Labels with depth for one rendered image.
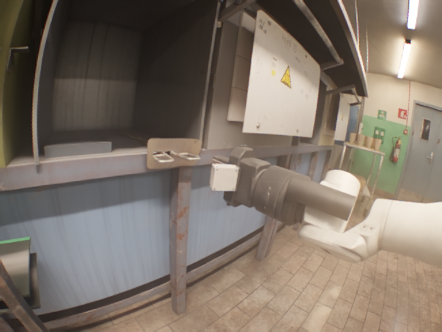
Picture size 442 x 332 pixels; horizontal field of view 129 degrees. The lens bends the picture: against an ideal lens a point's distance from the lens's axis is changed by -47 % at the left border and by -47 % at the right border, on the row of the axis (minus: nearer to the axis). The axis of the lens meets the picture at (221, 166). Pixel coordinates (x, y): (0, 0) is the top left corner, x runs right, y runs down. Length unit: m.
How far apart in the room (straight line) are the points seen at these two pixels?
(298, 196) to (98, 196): 0.50
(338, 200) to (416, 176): 4.44
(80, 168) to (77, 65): 0.70
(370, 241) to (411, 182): 4.43
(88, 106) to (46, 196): 0.62
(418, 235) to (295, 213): 0.18
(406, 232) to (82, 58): 1.20
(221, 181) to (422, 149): 4.50
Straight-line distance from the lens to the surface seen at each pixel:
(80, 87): 1.08
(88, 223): 0.62
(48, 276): 0.74
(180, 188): 0.63
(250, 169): 0.34
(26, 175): 0.50
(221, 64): 0.66
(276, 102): 0.70
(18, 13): 0.54
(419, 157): 4.65
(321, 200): 0.26
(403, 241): 0.25
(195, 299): 1.20
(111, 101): 1.10
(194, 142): 0.55
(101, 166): 0.50
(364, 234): 0.25
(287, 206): 0.30
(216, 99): 0.64
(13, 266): 0.50
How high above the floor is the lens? 0.97
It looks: 15 degrees down
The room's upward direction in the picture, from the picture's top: 7 degrees clockwise
